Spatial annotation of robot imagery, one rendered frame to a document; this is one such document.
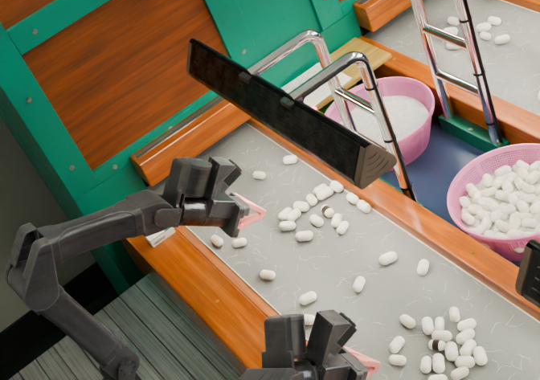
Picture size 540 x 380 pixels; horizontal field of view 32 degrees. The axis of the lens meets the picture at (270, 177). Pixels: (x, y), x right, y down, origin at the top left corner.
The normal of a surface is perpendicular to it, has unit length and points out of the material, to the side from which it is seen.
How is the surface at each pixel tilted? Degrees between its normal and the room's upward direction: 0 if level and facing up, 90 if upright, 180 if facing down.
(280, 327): 44
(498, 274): 0
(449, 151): 0
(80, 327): 91
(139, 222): 87
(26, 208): 90
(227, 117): 90
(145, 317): 0
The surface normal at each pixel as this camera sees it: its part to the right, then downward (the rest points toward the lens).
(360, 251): -0.33, -0.73
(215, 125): 0.52, 0.39
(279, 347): -0.41, -0.04
